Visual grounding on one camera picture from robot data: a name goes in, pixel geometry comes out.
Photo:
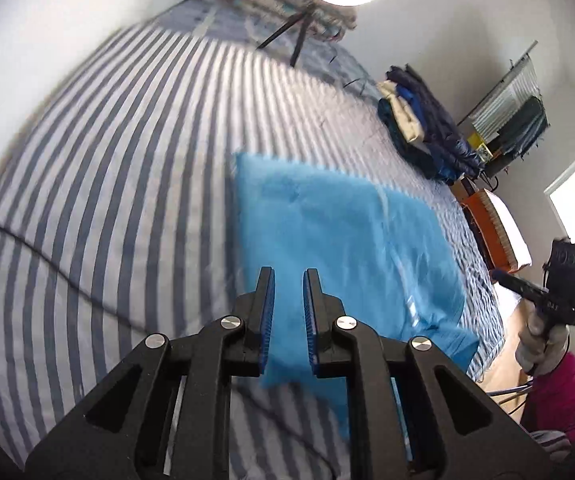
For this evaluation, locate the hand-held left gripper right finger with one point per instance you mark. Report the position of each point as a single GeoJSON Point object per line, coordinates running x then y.
{"type": "Point", "coordinates": [311, 320]}

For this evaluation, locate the black tripod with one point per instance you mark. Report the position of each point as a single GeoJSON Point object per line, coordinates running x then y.
{"type": "Point", "coordinates": [300, 40]}

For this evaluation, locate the navy quilted jacket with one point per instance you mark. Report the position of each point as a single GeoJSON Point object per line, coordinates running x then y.
{"type": "Point", "coordinates": [447, 135]}

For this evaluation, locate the light blue coat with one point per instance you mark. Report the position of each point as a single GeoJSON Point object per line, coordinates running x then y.
{"type": "Point", "coordinates": [342, 220]}

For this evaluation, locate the dark hanging clothes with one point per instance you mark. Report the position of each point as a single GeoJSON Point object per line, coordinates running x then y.
{"type": "Point", "coordinates": [522, 125]}

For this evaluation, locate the person's right hand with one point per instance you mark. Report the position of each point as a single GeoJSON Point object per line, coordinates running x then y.
{"type": "Point", "coordinates": [542, 345]}

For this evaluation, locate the person's right forearm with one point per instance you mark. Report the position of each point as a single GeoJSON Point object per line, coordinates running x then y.
{"type": "Point", "coordinates": [562, 400]}

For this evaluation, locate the yellow crate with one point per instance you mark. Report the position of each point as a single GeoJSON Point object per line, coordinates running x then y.
{"type": "Point", "coordinates": [477, 147]}

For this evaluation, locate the person's striped trouser leg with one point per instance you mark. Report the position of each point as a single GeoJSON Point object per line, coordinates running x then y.
{"type": "Point", "coordinates": [552, 442]}

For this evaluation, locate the striped hanging towel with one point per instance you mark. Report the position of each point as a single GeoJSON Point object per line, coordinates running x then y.
{"type": "Point", "coordinates": [512, 95]}

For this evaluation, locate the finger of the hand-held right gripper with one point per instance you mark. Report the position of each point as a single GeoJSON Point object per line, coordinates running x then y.
{"type": "Point", "coordinates": [517, 285]}

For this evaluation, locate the black clothes rack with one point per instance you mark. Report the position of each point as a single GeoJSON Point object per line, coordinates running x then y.
{"type": "Point", "coordinates": [497, 83]}

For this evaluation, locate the cardboard box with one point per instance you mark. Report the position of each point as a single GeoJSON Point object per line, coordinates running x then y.
{"type": "Point", "coordinates": [465, 189]}

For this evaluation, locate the cream folded garment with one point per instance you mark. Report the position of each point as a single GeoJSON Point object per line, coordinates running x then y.
{"type": "Point", "coordinates": [410, 120]}

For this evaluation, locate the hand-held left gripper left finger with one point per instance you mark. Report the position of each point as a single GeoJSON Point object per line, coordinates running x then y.
{"type": "Point", "coordinates": [266, 320]}

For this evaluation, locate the dark blue folded clothes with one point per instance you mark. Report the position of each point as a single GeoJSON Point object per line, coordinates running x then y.
{"type": "Point", "coordinates": [397, 132]}

